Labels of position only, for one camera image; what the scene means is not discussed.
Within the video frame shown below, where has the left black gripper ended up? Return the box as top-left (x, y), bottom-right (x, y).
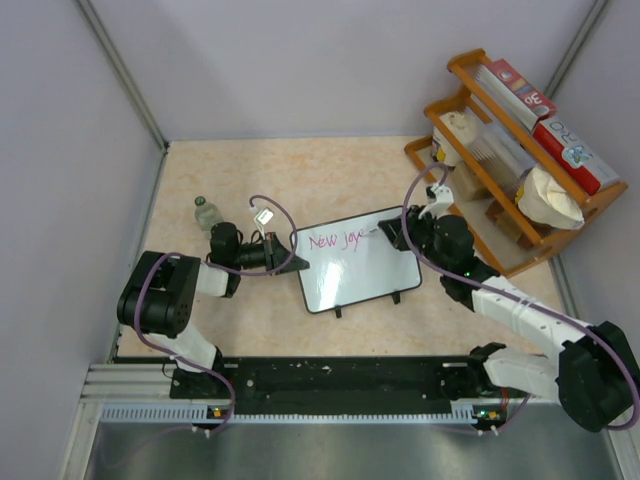
top-left (231, 231), bottom-right (308, 274)

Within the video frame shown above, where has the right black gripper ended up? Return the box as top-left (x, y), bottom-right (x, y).
top-left (381, 205), bottom-right (451, 274)

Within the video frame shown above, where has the black framed whiteboard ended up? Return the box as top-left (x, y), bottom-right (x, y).
top-left (296, 206), bottom-right (422, 317)

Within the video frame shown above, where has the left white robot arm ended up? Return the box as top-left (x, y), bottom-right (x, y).
top-left (117, 222), bottom-right (310, 397)

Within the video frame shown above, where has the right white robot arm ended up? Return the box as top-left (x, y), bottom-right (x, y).
top-left (377, 206), bottom-right (639, 432)

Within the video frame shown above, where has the beige block on shelf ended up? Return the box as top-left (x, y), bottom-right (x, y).
top-left (451, 162), bottom-right (490, 201)

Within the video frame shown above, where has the white yellow jar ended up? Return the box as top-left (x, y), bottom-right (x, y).
top-left (432, 110), bottom-right (479, 169)

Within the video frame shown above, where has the clear plastic bottle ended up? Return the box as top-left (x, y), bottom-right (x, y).
top-left (194, 196), bottom-right (224, 236)

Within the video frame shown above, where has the brown block lower shelf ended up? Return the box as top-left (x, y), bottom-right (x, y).
top-left (485, 200), bottom-right (533, 250)

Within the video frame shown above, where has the orange wooden shelf rack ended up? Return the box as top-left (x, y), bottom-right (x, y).
top-left (405, 49), bottom-right (628, 276)

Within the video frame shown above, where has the clear plastic container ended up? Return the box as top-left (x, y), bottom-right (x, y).
top-left (469, 122), bottom-right (536, 199)

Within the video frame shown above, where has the cream cloth bundle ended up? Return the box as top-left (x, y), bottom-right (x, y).
top-left (515, 166), bottom-right (585, 230)

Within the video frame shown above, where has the red box top shelf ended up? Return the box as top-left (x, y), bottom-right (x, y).
top-left (475, 59), bottom-right (557, 132)

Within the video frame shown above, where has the red white box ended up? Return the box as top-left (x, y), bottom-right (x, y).
top-left (533, 116), bottom-right (620, 195)

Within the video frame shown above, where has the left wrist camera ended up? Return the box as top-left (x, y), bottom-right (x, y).
top-left (251, 206), bottom-right (274, 240)

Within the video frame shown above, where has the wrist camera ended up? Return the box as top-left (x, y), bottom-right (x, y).
top-left (251, 206), bottom-right (274, 240)
top-left (418, 183), bottom-right (454, 219)

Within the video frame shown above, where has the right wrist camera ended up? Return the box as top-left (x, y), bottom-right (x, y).
top-left (418, 183), bottom-right (454, 219)

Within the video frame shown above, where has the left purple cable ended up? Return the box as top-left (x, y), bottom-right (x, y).
top-left (134, 194), bottom-right (299, 436)

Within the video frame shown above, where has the purple cable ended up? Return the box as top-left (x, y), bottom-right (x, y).
top-left (400, 162), bottom-right (640, 435)
top-left (134, 194), bottom-right (299, 436)

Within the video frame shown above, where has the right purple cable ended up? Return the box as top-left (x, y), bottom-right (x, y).
top-left (400, 162), bottom-right (640, 435)

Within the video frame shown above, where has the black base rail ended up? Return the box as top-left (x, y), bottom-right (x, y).
top-left (169, 356), bottom-right (522, 416)

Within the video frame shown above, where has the grey slotted cable duct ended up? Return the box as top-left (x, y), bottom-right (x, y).
top-left (100, 403), bottom-right (503, 426)

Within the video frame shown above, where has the aluminium frame rail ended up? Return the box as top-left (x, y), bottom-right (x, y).
top-left (80, 364), bottom-right (175, 403)

